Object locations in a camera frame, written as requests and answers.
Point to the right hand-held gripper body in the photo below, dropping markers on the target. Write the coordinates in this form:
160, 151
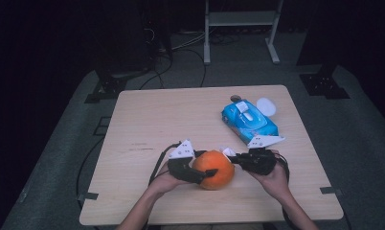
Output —
259, 161

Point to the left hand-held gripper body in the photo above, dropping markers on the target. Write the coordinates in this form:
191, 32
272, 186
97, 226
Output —
181, 167

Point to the orange plush toy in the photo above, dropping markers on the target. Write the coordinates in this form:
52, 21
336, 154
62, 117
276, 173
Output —
217, 172

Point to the white wet wipe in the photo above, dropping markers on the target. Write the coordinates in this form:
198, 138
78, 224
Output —
227, 151

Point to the blue wet wipes pack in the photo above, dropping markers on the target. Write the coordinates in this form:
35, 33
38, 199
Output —
251, 121

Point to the person's left hand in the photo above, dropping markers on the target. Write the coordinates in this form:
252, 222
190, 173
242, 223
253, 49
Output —
165, 183

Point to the person's right hand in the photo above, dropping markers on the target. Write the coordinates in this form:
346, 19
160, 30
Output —
275, 185

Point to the white round lid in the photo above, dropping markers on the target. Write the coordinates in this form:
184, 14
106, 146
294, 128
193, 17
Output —
266, 106

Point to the small brown round object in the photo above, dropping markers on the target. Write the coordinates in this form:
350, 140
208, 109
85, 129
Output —
235, 98

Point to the grey tape strip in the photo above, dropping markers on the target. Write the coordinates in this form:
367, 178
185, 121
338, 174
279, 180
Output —
88, 195
330, 190

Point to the black stand base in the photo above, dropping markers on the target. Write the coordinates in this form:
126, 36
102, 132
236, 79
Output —
110, 84
323, 84

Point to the white metal stand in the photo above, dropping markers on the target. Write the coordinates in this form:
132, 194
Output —
241, 18

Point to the black tape frame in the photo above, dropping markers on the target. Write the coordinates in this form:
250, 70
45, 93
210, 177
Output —
101, 126

